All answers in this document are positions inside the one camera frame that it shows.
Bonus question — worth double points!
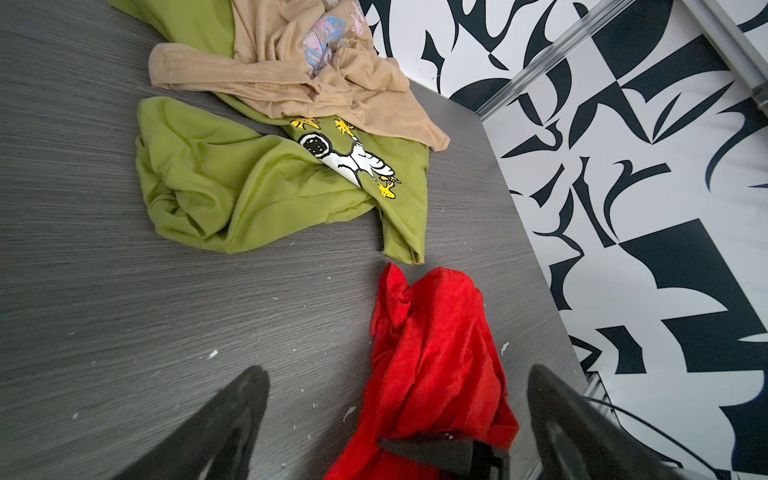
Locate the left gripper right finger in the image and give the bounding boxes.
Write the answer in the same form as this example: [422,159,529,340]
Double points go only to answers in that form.
[527,364,680,479]

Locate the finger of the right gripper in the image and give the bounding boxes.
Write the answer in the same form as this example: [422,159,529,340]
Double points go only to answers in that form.
[378,434,510,479]

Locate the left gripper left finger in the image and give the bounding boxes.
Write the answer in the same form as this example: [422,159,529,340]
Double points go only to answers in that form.
[115,366,270,479]

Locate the red cloth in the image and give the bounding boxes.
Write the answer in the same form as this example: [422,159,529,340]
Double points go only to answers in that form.
[326,264,520,479]

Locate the beige cloth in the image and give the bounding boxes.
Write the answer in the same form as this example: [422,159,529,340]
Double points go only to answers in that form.
[148,1,450,151]

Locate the green printed shirt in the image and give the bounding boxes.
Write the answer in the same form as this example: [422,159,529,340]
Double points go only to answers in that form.
[116,1,435,264]

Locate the aluminium frame rails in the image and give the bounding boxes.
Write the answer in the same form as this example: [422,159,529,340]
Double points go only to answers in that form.
[476,1,767,120]

